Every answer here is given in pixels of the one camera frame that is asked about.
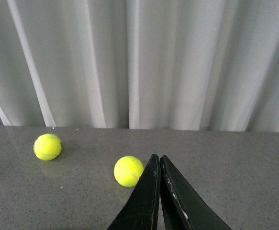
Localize yellow tennis ball far left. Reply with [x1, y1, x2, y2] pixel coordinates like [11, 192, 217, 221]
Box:
[33, 134, 62, 161]

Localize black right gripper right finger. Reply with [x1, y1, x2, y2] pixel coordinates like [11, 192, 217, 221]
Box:
[160, 155, 230, 230]

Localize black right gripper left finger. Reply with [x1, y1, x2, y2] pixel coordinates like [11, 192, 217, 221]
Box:
[108, 153, 160, 230]

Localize yellow tennis ball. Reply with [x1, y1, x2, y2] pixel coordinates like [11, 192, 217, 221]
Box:
[113, 156, 144, 187]
[33, 134, 62, 161]

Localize white pleated curtain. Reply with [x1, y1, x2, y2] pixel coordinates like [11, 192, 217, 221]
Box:
[0, 0, 279, 132]

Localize yellow tennis ball middle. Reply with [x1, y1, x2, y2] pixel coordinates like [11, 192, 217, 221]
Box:
[113, 156, 144, 187]

